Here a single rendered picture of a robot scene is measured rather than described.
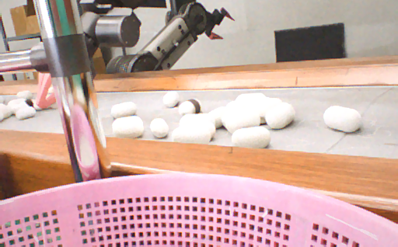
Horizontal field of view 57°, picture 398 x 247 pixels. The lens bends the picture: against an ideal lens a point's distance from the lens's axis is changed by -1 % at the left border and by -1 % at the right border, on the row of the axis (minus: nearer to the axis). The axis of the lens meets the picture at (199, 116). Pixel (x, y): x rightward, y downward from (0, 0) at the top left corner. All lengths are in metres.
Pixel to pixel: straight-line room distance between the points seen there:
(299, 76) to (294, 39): 1.99
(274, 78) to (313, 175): 0.39
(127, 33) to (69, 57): 0.47
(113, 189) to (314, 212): 0.11
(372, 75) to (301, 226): 0.39
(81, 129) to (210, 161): 0.08
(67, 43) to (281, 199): 0.14
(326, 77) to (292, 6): 2.03
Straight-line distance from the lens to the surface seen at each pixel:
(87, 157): 0.23
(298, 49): 2.54
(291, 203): 0.17
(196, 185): 0.20
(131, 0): 0.77
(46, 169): 0.32
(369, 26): 2.47
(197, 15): 1.25
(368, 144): 0.31
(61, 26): 0.22
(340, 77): 0.54
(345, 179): 0.19
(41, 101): 0.68
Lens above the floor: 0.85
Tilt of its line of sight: 13 degrees down
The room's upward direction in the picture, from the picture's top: 8 degrees counter-clockwise
